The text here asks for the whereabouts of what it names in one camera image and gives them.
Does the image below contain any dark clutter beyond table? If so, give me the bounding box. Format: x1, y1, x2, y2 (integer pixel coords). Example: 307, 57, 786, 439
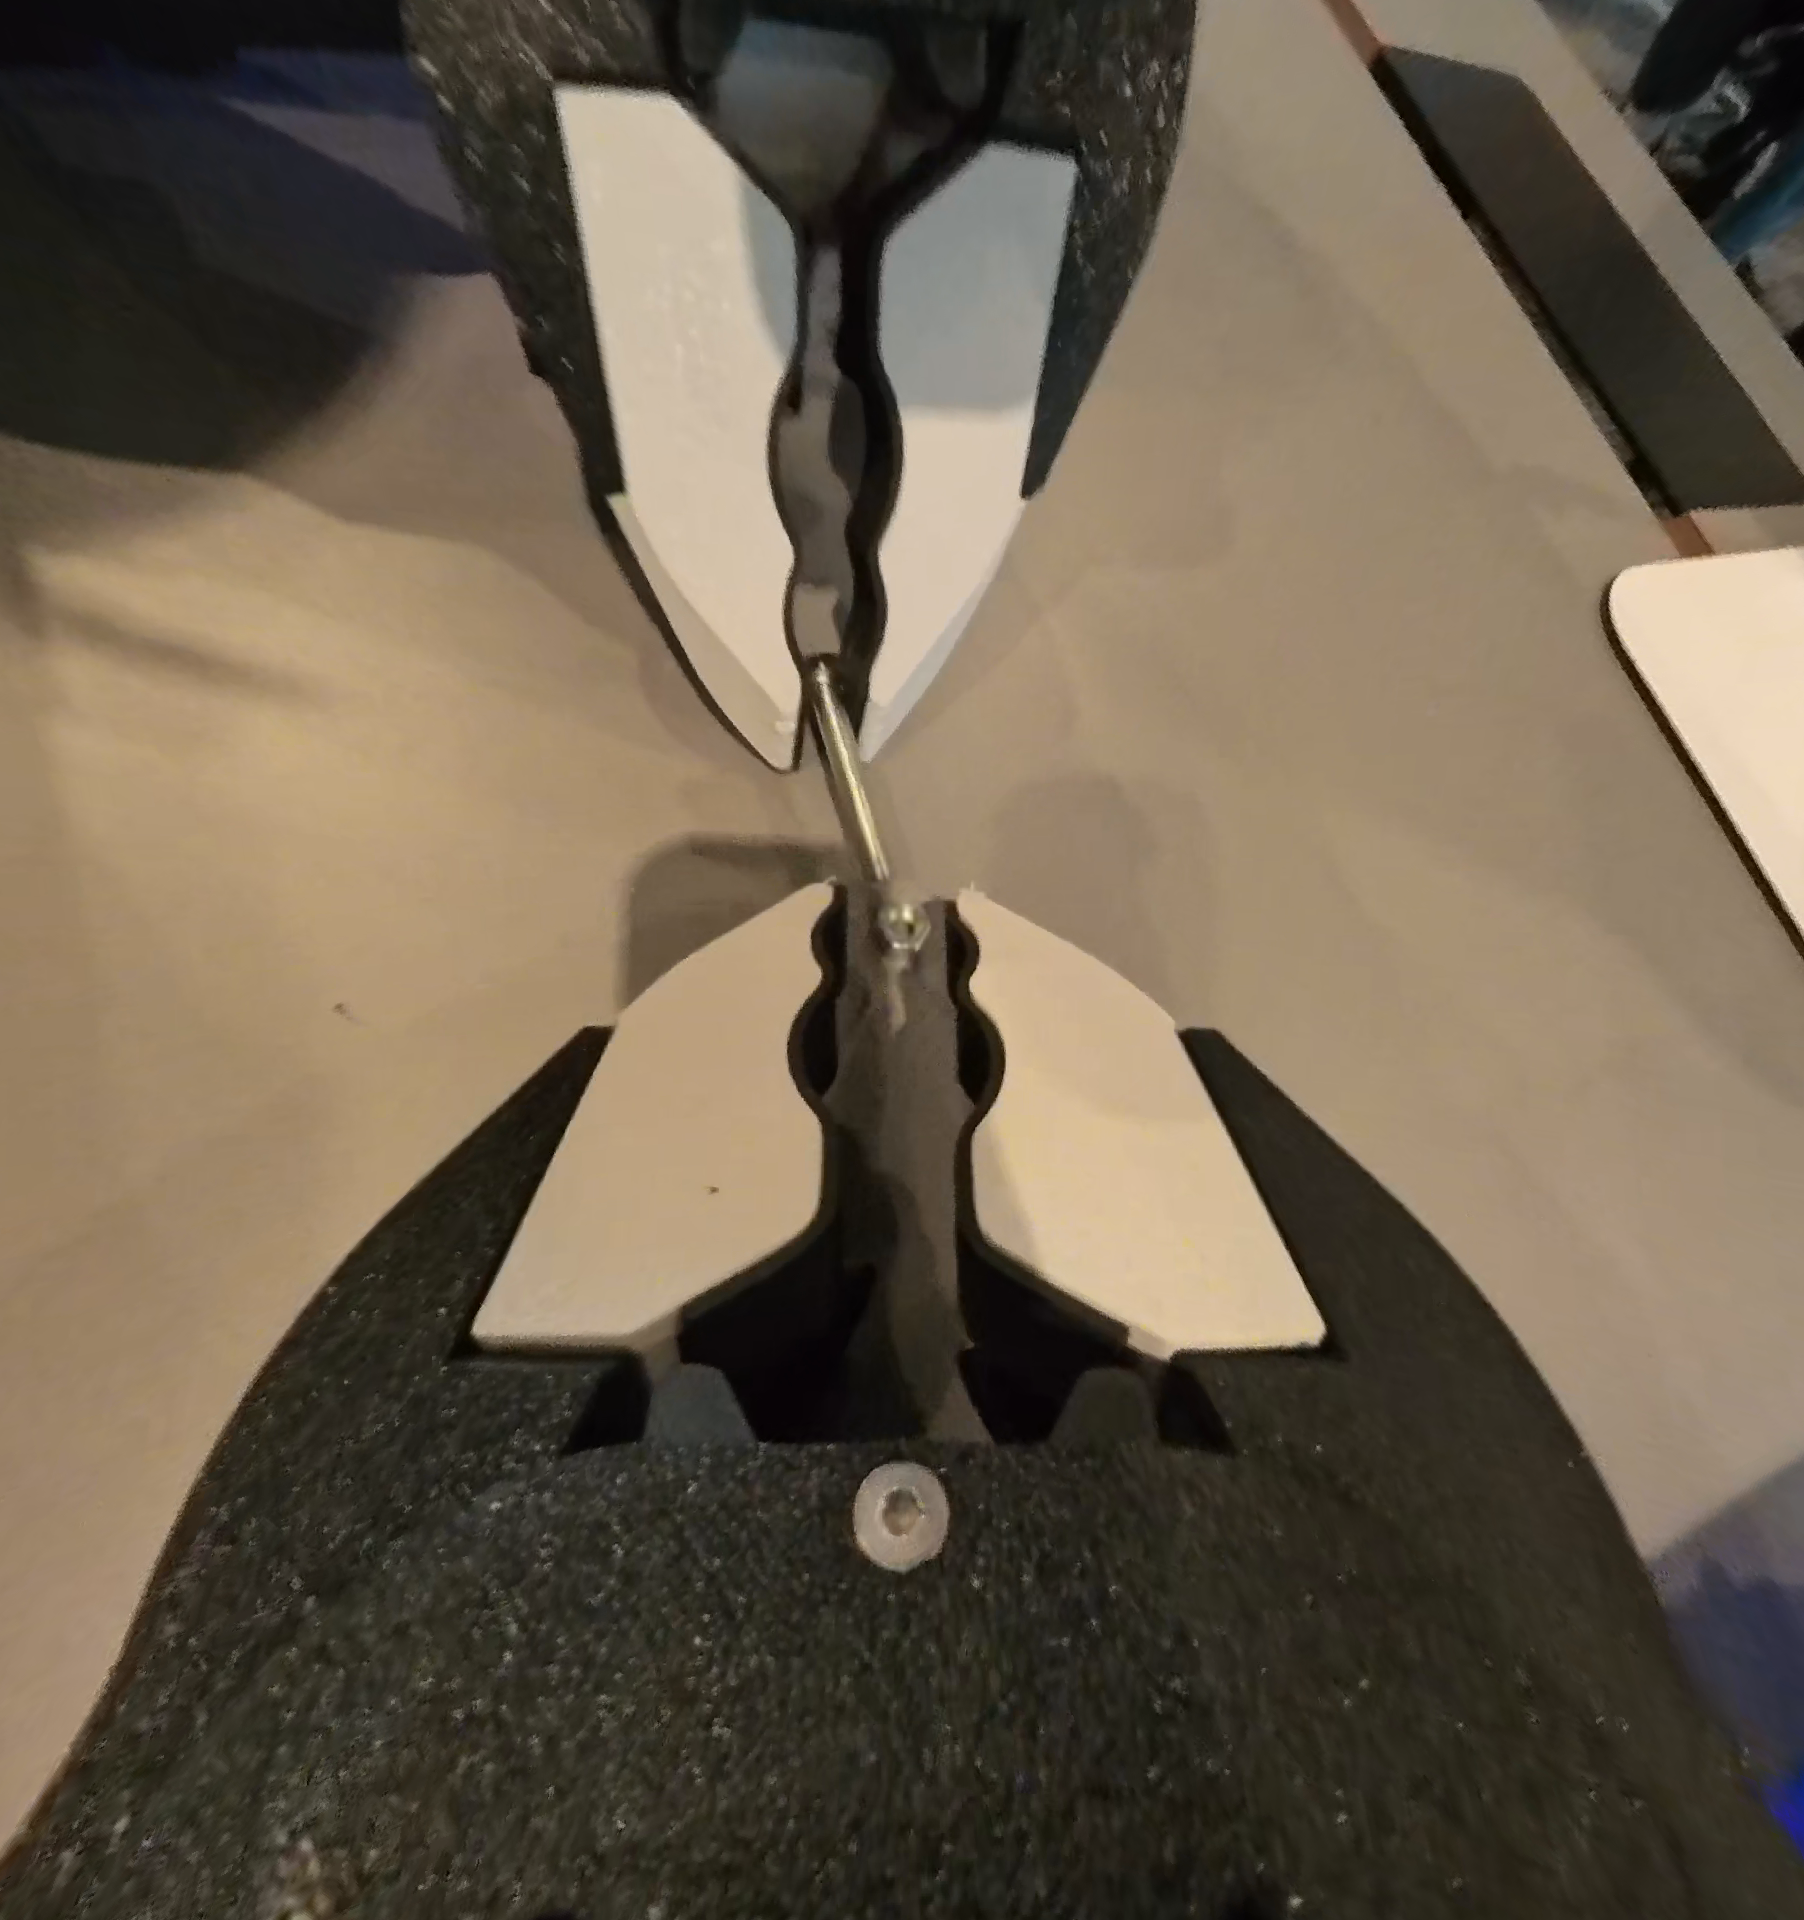
1531, 0, 1804, 371

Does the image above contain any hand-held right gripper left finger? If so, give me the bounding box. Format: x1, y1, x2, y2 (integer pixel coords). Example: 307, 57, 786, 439
474, 879, 905, 1356

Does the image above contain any blue blurred object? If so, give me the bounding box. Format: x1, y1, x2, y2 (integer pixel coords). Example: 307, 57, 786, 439
1651, 1500, 1804, 1920

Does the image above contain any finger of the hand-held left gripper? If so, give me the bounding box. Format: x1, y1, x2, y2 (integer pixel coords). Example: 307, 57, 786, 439
839, 133, 1080, 755
554, 81, 828, 773

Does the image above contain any white rounded board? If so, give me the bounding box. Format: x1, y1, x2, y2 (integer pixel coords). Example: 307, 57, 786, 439
1603, 533, 1804, 1029

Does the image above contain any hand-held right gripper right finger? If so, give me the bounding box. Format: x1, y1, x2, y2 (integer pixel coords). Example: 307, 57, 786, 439
900, 886, 1325, 1362

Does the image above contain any silver metal bolt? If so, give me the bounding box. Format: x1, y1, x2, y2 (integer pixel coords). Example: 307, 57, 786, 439
801, 661, 898, 903

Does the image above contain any black flat plate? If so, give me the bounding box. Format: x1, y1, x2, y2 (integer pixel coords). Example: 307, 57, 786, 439
1372, 45, 1804, 522

